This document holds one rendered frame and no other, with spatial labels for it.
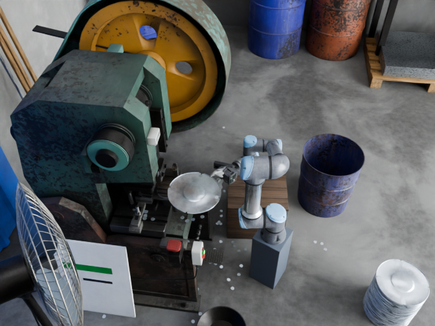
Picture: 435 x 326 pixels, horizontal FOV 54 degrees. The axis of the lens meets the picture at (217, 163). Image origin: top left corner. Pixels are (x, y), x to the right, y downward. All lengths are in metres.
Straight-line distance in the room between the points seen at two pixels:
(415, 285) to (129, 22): 2.09
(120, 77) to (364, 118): 2.75
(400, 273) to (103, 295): 1.75
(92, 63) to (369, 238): 2.21
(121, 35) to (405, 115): 2.90
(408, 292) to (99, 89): 1.96
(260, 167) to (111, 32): 0.99
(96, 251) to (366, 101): 2.94
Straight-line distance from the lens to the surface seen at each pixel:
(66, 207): 2.28
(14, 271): 1.52
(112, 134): 1.76
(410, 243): 3.33
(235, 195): 2.87
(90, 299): 2.84
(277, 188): 2.93
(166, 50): 2.22
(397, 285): 2.70
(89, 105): 1.80
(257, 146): 2.44
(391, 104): 4.43
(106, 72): 1.96
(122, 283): 2.63
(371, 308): 2.84
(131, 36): 2.23
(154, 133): 1.85
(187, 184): 2.36
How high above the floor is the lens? 2.56
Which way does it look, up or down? 46 degrees down
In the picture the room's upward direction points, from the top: 1 degrees counter-clockwise
